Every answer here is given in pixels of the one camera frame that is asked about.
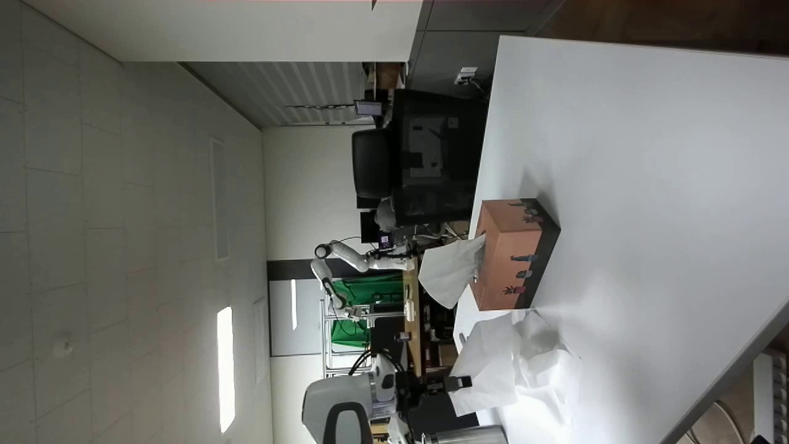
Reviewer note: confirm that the crumpled white tissue on table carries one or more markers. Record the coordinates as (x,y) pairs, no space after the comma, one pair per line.
(540,356)

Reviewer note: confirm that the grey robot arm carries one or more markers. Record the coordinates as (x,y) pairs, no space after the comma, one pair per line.
(364,404)

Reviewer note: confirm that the black computer monitor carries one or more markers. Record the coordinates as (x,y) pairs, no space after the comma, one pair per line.
(440,149)

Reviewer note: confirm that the orange and black tissue box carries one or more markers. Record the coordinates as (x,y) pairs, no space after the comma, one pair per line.
(518,245)

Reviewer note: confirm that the black office chair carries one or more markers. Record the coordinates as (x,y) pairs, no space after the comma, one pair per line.
(371,166)

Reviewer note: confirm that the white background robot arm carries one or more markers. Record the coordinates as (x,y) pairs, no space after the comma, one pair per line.
(357,260)

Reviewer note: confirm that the white pulled tissue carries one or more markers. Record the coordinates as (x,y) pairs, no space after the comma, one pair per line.
(486,360)

